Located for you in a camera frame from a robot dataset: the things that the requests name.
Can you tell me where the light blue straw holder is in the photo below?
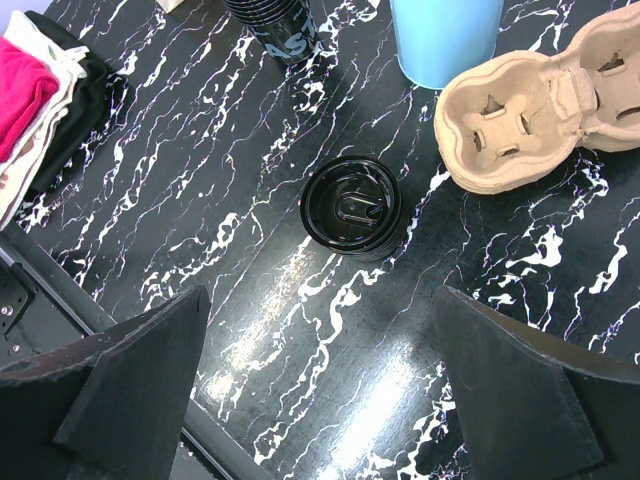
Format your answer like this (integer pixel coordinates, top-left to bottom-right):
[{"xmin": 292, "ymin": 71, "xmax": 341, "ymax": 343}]
[{"xmin": 390, "ymin": 0, "xmax": 504, "ymax": 90}]

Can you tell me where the stack of black cups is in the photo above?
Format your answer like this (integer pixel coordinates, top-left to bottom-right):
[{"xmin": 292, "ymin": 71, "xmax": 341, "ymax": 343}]
[{"xmin": 224, "ymin": 0, "xmax": 317, "ymax": 65}]

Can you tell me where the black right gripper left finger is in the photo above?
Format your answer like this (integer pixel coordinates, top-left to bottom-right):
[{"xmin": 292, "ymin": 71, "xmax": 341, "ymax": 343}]
[{"xmin": 1, "ymin": 286, "xmax": 210, "ymax": 479}]

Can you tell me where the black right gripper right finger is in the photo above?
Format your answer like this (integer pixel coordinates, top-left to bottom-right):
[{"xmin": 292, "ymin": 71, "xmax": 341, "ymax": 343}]
[{"xmin": 434, "ymin": 286, "xmax": 639, "ymax": 479}]

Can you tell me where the brown pulp cup carrier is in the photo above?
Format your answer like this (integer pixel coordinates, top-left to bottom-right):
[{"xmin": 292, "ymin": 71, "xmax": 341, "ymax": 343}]
[{"xmin": 434, "ymin": 3, "xmax": 639, "ymax": 195}]

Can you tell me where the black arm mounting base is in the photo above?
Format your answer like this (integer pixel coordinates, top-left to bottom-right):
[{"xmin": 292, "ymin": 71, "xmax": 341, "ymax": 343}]
[{"xmin": 1, "ymin": 230, "xmax": 116, "ymax": 366}]

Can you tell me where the pink folded cloth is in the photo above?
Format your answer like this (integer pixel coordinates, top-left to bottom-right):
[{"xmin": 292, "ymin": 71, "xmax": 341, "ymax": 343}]
[{"xmin": 1, "ymin": 37, "xmax": 59, "ymax": 163}]

